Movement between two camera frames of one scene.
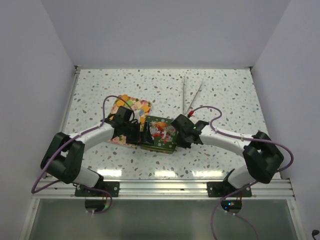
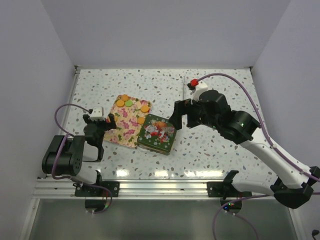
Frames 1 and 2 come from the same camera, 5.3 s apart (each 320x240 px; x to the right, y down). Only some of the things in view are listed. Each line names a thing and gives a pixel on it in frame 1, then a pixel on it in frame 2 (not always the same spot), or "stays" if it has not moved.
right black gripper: (183, 144) to (181, 108)
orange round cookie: (145, 108) stays
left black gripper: (136, 139) to (108, 125)
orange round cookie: (120, 103) stays
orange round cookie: (125, 97) stays
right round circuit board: (232, 205) stays
